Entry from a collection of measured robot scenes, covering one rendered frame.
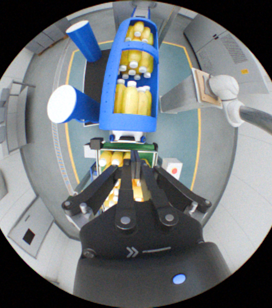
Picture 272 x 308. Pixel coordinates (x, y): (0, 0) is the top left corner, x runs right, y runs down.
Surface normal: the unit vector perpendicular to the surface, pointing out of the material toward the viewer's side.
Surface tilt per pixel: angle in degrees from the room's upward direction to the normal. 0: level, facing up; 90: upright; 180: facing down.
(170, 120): 0
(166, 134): 0
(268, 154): 90
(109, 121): 29
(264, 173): 90
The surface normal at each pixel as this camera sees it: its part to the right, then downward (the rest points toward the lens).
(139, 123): 0.37, 0.29
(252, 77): -1.00, 0.07
